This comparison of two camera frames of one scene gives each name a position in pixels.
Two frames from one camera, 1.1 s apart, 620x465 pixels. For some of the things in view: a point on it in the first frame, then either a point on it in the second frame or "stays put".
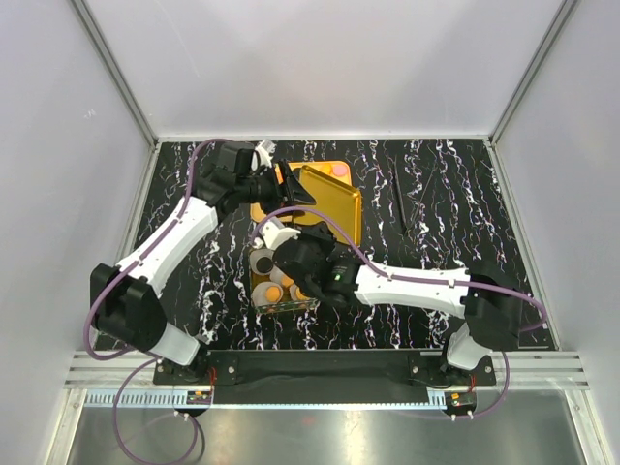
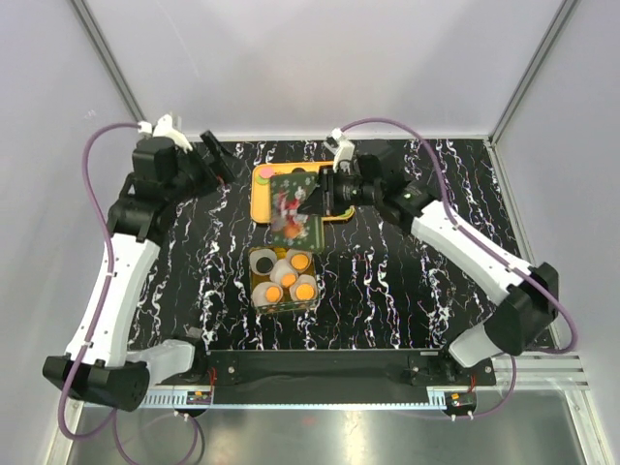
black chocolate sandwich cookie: x=264 y=264 stays put
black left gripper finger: x=293 y=190 to x=218 y=156
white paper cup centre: x=276 y=275 stays put
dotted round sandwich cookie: x=272 y=294 stays put
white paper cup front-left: x=266 y=294 stays put
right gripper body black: x=320 y=243 to x=354 y=192
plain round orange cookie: x=287 y=282 stays put
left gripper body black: x=263 y=189 to x=197 y=178
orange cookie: x=300 y=295 stays put
